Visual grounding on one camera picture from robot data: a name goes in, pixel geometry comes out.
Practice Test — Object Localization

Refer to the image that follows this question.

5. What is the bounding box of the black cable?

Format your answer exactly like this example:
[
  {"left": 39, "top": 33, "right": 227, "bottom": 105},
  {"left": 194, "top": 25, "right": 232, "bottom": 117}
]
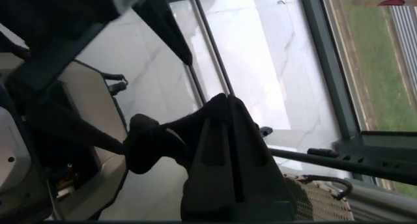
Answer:
[{"left": 100, "top": 72, "right": 128, "bottom": 97}]

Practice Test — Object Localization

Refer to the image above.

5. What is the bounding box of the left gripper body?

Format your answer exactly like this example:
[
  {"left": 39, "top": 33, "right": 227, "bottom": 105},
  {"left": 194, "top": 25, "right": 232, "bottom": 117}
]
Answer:
[{"left": 0, "top": 0, "right": 154, "bottom": 103}]

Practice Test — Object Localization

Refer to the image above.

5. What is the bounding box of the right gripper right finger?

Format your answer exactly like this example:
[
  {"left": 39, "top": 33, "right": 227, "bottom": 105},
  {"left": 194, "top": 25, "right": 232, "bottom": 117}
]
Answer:
[{"left": 227, "top": 93, "right": 298, "bottom": 222}]

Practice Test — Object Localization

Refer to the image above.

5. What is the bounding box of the white laundry basket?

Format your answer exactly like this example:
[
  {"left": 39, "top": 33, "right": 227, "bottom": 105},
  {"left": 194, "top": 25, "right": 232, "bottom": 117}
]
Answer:
[{"left": 283, "top": 173, "right": 356, "bottom": 222}]

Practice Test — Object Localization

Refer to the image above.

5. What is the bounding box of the window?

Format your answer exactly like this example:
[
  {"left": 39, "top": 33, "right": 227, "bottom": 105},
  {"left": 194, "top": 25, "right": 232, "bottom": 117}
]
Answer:
[{"left": 298, "top": 0, "right": 417, "bottom": 199}]

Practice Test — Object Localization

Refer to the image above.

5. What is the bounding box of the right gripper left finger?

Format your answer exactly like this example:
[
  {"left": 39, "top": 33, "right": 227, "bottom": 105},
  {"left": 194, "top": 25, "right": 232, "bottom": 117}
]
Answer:
[{"left": 180, "top": 116, "right": 244, "bottom": 222}]

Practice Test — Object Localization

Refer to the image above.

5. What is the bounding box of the black clothes rack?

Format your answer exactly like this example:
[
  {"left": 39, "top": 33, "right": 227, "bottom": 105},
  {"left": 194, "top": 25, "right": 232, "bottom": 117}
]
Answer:
[{"left": 161, "top": 0, "right": 417, "bottom": 186}]

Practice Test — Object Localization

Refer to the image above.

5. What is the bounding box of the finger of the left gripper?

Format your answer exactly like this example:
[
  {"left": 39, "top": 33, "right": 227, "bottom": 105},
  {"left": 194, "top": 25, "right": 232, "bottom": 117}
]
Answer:
[
  {"left": 132, "top": 0, "right": 194, "bottom": 66},
  {"left": 24, "top": 102, "right": 128, "bottom": 156}
]

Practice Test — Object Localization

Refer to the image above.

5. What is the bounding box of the black garment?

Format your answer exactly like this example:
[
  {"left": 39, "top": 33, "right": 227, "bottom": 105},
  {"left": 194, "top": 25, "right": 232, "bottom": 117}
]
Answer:
[{"left": 124, "top": 92, "right": 229, "bottom": 175}]

